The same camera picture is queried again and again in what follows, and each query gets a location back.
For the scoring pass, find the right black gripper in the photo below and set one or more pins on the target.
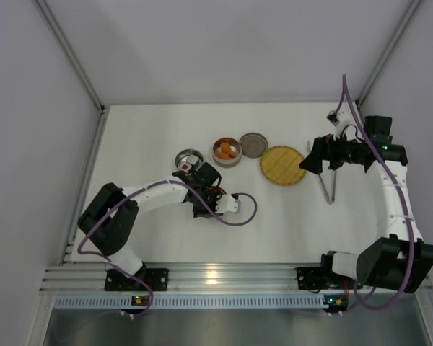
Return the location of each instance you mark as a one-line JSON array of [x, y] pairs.
[[320, 155]]

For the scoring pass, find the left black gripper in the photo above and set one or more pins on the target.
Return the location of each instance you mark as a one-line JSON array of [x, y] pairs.
[[187, 176]]

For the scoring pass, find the sushi roll red centre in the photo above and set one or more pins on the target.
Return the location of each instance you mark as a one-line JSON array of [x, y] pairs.
[[186, 167]]

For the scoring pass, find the metal tongs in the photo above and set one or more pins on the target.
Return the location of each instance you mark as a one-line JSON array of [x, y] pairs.
[[328, 186]]

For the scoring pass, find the orange fried food piece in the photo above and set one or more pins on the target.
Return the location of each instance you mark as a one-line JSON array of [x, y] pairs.
[[223, 155]]

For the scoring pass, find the red-banded metal tin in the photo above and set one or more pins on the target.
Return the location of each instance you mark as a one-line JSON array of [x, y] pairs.
[[183, 155]]

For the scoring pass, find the sushi roll white centre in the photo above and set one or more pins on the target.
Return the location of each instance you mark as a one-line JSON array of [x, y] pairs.
[[193, 160]]

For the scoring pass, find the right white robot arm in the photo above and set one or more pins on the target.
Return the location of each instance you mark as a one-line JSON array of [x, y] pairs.
[[399, 254]]

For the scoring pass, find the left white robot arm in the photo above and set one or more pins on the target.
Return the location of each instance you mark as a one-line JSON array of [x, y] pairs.
[[109, 218]]

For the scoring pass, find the round bamboo plate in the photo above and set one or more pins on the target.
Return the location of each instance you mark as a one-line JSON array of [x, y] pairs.
[[280, 165]]

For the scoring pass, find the brown-banded metal tin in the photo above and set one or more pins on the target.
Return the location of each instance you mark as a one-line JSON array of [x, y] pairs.
[[235, 147]]

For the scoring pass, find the brown round lid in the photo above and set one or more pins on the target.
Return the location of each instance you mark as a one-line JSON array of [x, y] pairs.
[[253, 145]]

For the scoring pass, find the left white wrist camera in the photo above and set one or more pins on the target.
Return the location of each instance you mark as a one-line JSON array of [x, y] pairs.
[[227, 204]]

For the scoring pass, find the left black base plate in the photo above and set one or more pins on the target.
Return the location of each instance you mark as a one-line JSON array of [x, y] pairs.
[[155, 278]]

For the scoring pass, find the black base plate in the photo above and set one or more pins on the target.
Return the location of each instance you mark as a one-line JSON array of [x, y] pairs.
[[315, 279], [155, 278]]

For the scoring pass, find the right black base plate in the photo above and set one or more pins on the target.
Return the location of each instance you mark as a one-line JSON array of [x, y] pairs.
[[315, 279]]

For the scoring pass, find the aluminium mounting rail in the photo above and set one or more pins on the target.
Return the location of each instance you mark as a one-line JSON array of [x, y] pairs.
[[200, 278]]

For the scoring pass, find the slotted cable duct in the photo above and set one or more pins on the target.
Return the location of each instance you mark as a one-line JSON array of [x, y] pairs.
[[201, 301]]

